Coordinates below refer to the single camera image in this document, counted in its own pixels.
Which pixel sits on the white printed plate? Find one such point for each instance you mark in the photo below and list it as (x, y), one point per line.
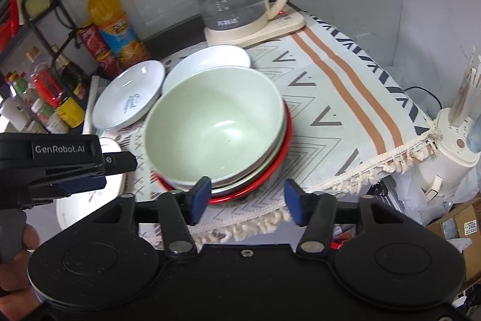
(127, 99)

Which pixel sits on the white plastic bottle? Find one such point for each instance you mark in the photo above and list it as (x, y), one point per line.
(13, 114)

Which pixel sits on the pale green bowl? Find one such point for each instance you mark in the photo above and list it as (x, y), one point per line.
(214, 118)

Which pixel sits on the orange juice bottle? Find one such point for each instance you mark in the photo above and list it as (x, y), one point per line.
(112, 31)

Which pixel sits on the red packet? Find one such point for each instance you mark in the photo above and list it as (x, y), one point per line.
(8, 25)

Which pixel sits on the cardboard box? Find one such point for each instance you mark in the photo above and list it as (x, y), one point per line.
(456, 227)

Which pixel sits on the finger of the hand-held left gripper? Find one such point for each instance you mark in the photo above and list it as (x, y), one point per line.
(80, 185)
(120, 162)

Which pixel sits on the patterned tablecloth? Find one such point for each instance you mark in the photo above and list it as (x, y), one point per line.
(338, 91)

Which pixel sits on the cork stopper clear bottle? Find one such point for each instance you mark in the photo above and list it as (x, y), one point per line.
(33, 57)

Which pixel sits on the dark yellow label sauce bottle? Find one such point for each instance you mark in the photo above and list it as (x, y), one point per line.
(71, 106)

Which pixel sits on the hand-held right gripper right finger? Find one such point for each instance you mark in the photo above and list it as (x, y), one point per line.
(295, 202)

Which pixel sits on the white blender appliance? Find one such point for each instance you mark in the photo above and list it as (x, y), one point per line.
(451, 151)

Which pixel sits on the cream kettle base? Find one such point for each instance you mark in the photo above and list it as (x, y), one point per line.
(263, 31)

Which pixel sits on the person's left hand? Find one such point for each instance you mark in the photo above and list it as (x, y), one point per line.
(18, 279)

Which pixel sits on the red cola cans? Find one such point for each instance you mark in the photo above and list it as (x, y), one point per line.
(96, 46)

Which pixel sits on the red rimmed plate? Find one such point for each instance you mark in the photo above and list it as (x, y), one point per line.
(233, 197)

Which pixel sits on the red lid clear bottle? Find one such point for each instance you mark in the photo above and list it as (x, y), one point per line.
(47, 88)

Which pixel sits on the white cap seasoning jar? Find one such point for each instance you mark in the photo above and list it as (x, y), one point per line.
(52, 121)

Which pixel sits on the white floral plate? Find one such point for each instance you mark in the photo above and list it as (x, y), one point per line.
(94, 200)

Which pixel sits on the wide white bowl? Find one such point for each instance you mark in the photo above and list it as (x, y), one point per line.
(210, 59)

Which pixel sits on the clear plastic bag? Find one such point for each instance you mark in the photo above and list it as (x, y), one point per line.
(417, 189)

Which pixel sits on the yellow green sponge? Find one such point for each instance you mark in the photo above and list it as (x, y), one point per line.
(36, 5)

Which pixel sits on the black metal rack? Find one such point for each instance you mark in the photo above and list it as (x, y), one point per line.
(34, 31)

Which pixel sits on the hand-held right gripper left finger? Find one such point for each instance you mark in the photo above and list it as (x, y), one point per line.
(199, 198)

